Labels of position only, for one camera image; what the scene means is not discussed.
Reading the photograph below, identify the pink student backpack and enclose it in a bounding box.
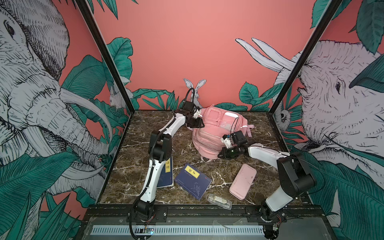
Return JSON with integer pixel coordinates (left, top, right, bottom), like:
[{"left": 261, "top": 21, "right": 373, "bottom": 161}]
[{"left": 192, "top": 106, "right": 255, "bottom": 162}]

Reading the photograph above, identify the dark blue book yellow label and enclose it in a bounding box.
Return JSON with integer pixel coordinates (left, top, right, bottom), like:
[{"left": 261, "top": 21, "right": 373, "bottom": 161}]
[{"left": 174, "top": 164, "right": 212, "bottom": 201}]

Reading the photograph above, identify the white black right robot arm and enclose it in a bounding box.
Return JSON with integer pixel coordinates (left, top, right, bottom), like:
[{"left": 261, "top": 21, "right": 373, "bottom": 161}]
[{"left": 218, "top": 144, "right": 317, "bottom": 213}]

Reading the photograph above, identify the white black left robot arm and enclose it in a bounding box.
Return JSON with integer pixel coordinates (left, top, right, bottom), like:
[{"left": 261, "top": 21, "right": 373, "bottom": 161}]
[{"left": 132, "top": 110, "right": 205, "bottom": 220}]

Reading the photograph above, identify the pink pencil case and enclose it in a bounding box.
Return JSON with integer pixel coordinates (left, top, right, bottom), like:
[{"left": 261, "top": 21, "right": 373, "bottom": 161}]
[{"left": 230, "top": 164, "right": 257, "bottom": 201}]

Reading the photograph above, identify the clear plastic eraser box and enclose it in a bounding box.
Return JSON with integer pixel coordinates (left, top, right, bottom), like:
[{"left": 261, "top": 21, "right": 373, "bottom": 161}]
[{"left": 206, "top": 194, "right": 232, "bottom": 210}]

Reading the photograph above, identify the white perforated vent strip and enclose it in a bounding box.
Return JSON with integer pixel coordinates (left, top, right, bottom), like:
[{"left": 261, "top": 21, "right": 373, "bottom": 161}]
[{"left": 90, "top": 225, "right": 264, "bottom": 237}]

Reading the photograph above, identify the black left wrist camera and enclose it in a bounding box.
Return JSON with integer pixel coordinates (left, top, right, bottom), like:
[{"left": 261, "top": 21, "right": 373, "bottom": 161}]
[{"left": 181, "top": 101, "right": 196, "bottom": 114}]

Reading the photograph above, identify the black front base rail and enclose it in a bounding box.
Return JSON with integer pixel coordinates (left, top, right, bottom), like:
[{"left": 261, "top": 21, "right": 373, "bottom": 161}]
[{"left": 83, "top": 204, "right": 325, "bottom": 224}]

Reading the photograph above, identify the black left corner frame post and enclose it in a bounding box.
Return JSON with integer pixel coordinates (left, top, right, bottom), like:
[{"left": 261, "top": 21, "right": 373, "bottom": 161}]
[{"left": 75, "top": 0, "right": 135, "bottom": 115}]

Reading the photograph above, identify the black corner frame post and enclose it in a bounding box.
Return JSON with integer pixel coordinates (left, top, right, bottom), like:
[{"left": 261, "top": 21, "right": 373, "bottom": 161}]
[
  {"left": 75, "top": 0, "right": 135, "bottom": 115},
  {"left": 269, "top": 0, "right": 342, "bottom": 115}
]

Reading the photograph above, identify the black right corner frame post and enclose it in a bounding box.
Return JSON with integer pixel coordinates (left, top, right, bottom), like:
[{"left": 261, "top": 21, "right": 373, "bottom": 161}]
[{"left": 269, "top": 0, "right": 342, "bottom": 115}]

